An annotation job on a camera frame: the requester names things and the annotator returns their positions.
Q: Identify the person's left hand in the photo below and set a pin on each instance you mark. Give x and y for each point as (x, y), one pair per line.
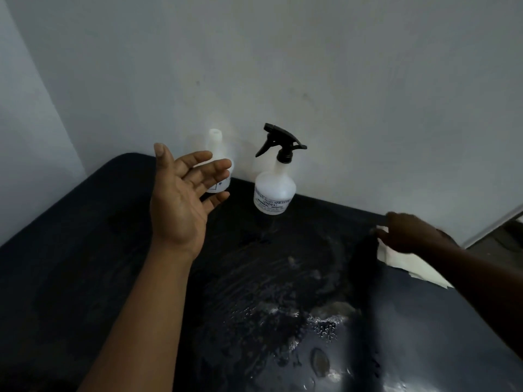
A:
(175, 212)

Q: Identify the person's left forearm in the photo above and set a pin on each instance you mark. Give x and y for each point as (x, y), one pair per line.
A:
(139, 322)

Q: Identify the white plastic spray bottle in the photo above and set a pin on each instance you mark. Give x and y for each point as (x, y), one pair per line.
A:
(273, 187)
(215, 138)

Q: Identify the person's right forearm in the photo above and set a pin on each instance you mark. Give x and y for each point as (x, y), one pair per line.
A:
(482, 281)

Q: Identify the stained cream paper wipe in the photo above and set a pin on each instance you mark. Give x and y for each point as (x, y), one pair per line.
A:
(421, 271)

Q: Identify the person's right hand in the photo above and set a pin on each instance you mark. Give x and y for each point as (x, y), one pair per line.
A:
(408, 234)

